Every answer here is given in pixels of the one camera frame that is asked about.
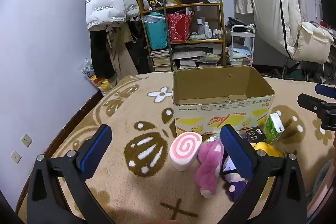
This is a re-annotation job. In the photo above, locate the pile of books and papers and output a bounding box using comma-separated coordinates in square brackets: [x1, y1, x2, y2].
[172, 44, 222, 71]

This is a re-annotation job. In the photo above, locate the stack of books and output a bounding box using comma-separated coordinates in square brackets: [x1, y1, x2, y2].
[150, 49, 172, 73]

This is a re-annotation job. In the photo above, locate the white trolley cart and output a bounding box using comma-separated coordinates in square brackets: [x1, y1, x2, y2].
[228, 25, 256, 67]

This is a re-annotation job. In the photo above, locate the white wall socket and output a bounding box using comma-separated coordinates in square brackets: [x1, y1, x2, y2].
[21, 133, 33, 148]
[11, 151, 22, 165]

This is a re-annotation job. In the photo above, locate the green tissue pack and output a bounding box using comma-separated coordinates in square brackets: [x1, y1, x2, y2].
[263, 112, 285, 144]

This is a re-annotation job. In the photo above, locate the teal bag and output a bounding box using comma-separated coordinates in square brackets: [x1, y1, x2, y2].
[144, 12, 168, 51]

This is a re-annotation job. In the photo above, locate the pink plush bear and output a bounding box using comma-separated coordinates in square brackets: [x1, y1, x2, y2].
[194, 140, 226, 199]

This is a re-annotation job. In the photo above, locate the black tissue pack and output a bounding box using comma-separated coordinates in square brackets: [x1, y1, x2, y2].
[238, 126, 267, 143]

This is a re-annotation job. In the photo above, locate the plastic bag with yellow contents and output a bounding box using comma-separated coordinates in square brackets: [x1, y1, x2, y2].
[81, 59, 116, 96]

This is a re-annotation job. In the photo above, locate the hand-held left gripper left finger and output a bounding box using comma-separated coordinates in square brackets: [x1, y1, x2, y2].
[26, 124, 113, 224]

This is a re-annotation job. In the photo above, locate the printed cardboard box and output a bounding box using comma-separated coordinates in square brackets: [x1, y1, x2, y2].
[172, 66, 276, 138]

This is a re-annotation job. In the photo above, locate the purple plush doll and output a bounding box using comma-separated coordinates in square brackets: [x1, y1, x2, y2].
[222, 156, 248, 202]

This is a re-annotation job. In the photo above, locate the red patterned bag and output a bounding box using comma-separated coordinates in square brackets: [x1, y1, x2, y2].
[167, 13, 193, 42]

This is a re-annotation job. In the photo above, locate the beige trench coat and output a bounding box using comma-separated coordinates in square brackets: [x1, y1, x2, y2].
[106, 22, 139, 80]

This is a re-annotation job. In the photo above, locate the black hanging coat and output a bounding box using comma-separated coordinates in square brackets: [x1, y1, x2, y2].
[89, 27, 116, 80]

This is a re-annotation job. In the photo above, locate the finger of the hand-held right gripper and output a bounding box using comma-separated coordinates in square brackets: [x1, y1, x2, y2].
[297, 93, 336, 117]
[315, 84, 336, 99]

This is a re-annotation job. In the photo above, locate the yellow plush toy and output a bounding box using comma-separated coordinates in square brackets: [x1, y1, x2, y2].
[249, 142, 282, 159]

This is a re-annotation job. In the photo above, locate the row of small bottles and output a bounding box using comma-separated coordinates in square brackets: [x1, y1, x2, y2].
[197, 18, 223, 39]

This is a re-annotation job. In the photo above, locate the wooden shelf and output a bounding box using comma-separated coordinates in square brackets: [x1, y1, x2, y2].
[136, 0, 227, 72]

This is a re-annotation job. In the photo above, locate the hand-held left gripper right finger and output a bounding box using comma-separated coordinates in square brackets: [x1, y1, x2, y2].
[220, 124, 307, 224]

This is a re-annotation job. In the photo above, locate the black monitor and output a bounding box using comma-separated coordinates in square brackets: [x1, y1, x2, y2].
[320, 0, 336, 30]

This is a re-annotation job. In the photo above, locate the grey fuzzy clothing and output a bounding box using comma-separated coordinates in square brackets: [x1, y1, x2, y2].
[306, 158, 336, 224]

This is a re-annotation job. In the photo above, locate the pink swirl roll cushion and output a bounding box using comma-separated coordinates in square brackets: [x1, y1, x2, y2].
[169, 132, 203, 171]

